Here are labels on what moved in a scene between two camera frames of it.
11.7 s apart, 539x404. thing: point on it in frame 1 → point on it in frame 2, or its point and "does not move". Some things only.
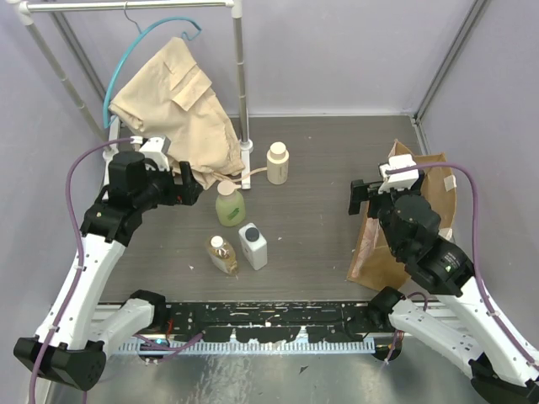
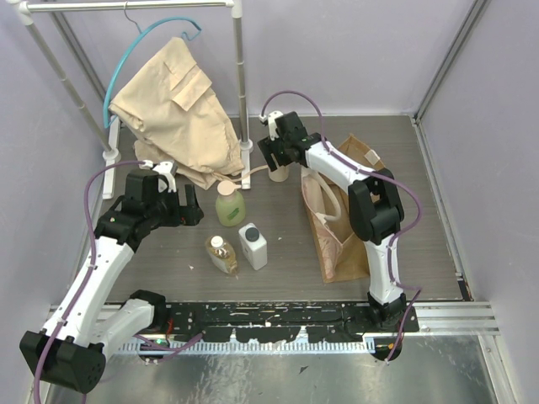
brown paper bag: x=376 y=262 → x=340 y=251
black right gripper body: x=378 y=202 → x=278 y=147
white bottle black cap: x=254 y=246 does not move
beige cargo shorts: x=164 y=98 does not move
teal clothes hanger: x=107 y=120 does not move
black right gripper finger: x=359 y=193 → x=264 y=146
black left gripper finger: x=187 y=174 → x=191 y=195
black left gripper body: x=178 y=188 → x=178 y=211
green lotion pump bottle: x=230 y=204 does not move
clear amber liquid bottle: x=222 y=254 does not move
